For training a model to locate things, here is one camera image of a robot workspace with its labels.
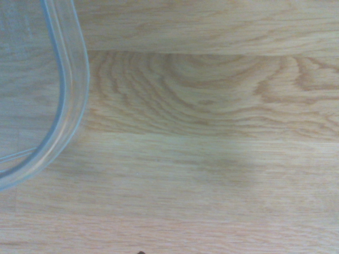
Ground clear plastic container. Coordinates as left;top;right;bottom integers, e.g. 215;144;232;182
0;0;91;193

